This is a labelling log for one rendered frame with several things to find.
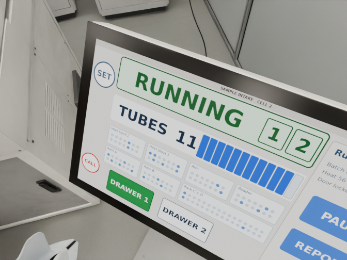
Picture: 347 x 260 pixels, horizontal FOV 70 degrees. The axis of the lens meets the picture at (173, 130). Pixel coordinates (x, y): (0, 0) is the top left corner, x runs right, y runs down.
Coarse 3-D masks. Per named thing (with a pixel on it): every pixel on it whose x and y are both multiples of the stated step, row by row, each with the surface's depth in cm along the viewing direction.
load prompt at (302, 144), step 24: (120, 72) 38; (144, 72) 36; (144, 96) 37; (168, 96) 36; (192, 96) 34; (216, 96) 33; (216, 120) 34; (240, 120) 33; (264, 120) 32; (288, 120) 31; (264, 144) 33; (288, 144) 31; (312, 144) 30
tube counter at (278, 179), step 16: (192, 128) 36; (176, 144) 38; (192, 144) 37; (208, 144) 36; (224, 144) 35; (208, 160) 36; (224, 160) 36; (240, 160) 35; (256, 160) 34; (240, 176) 35; (256, 176) 34; (272, 176) 34; (288, 176) 33; (304, 176) 32; (272, 192) 34; (288, 192) 33
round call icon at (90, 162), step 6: (84, 150) 46; (84, 156) 46; (90, 156) 45; (96, 156) 45; (84, 162) 47; (90, 162) 46; (96, 162) 45; (84, 168) 47; (90, 168) 46; (96, 168) 46; (96, 174) 46
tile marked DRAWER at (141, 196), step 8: (112, 176) 45; (120, 176) 44; (112, 184) 45; (120, 184) 45; (128, 184) 44; (136, 184) 43; (112, 192) 46; (120, 192) 45; (128, 192) 45; (136, 192) 44; (144, 192) 43; (152, 192) 42; (128, 200) 45; (136, 200) 44; (144, 200) 44; (152, 200) 43; (144, 208) 44
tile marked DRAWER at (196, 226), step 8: (168, 200) 42; (160, 208) 43; (168, 208) 42; (176, 208) 41; (184, 208) 41; (160, 216) 43; (168, 216) 43; (176, 216) 42; (184, 216) 41; (192, 216) 41; (200, 216) 40; (176, 224) 42; (184, 224) 42; (192, 224) 41; (200, 224) 41; (208, 224) 40; (184, 232) 42; (192, 232) 42; (200, 232) 41; (208, 232) 40; (200, 240) 42
